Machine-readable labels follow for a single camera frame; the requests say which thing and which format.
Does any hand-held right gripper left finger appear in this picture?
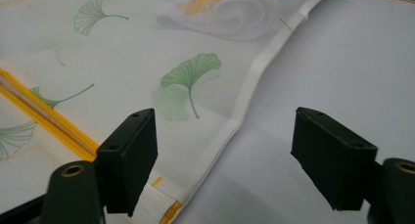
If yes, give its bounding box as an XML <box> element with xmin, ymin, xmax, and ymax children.
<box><xmin>95</xmin><ymin>108</ymin><xmax>160</xmax><ymax>218</ymax></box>

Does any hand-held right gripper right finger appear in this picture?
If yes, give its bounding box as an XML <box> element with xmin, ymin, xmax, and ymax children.
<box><xmin>290</xmin><ymin>107</ymin><xmax>380</xmax><ymax>212</ymax></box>

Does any white leaf-print cloth yellow trim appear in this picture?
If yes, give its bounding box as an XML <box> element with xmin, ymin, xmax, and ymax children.
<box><xmin>0</xmin><ymin>0</ymin><xmax>331</xmax><ymax>224</ymax></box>

